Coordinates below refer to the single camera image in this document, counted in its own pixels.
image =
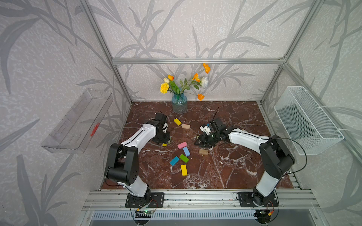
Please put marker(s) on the yellow block near vase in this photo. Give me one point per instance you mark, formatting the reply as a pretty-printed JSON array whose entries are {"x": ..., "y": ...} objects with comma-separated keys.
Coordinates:
[{"x": 177, "y": 121}]

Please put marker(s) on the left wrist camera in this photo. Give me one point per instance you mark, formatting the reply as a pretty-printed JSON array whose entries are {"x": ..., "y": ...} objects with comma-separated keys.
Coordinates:
[{"x": 161, "y": 121}]

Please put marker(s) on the pink block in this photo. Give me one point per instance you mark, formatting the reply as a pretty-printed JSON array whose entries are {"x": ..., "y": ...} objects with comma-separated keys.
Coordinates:
[{"x": 182, "y": 145}]

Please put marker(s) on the green block lower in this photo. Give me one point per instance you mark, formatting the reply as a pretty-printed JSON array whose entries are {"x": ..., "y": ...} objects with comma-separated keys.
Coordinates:
[{"x": 184, "y": 158}]

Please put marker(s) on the blue glass vase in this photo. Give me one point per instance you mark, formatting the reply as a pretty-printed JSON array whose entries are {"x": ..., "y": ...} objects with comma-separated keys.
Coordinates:
[{"x": 179, "y": 103}]

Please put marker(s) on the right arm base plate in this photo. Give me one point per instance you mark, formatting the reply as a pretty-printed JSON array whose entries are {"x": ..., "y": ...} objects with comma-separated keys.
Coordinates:
[{"x": 252, "y": 199}]

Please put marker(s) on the artificial flower bouquet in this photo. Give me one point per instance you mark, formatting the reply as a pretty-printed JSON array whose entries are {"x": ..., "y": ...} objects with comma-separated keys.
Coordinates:
[{"x": 194, "y": 81}]

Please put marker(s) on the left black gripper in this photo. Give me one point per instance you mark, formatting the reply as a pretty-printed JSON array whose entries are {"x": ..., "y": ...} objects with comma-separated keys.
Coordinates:
[{"x": 166, "y": 141}]

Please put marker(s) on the teal block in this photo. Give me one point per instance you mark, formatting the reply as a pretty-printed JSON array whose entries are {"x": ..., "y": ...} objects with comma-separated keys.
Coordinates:
[{"x": 174, "y": 161}]

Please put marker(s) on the white wire mesh basket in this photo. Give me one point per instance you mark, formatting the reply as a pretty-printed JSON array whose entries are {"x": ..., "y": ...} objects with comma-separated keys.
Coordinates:
[{"x": 306, "y": 122}]

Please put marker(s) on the tan wooden block lower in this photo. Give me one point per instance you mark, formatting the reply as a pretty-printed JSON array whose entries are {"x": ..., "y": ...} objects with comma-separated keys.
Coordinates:
[{"x": 203, "y": 152}]

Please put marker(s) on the yellow block front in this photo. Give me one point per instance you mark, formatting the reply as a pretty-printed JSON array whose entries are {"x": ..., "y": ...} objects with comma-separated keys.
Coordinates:
[{"x": 184, "y": 170}]

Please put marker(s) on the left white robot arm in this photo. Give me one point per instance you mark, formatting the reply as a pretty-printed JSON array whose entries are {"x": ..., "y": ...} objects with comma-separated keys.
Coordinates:
[{"x": 122, "y": 166}]

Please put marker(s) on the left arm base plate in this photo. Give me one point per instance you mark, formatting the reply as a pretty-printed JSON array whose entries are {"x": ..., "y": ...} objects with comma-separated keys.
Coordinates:
[{"x": 151, "y": 199}]

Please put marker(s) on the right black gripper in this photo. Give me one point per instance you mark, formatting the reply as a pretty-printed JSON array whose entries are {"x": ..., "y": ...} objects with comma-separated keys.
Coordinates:
[{"x": 203, "y": 140}]

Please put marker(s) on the left circuit board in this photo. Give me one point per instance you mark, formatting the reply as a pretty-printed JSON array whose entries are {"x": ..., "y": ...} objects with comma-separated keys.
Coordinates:
[{"x": 144, "y": 213}]

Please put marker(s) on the clear plastic wall shelf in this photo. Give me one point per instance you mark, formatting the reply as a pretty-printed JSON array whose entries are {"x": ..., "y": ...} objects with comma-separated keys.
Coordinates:
[{"x": 74, "y": 132}]

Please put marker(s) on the light blue block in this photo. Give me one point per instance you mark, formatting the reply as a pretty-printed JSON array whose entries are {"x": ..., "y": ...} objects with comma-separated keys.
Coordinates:
[{"x": 186, "y": 151}]

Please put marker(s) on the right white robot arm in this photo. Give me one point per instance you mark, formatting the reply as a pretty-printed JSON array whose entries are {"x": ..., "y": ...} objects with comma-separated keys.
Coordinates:
[{"x": 276, "y": 157}]

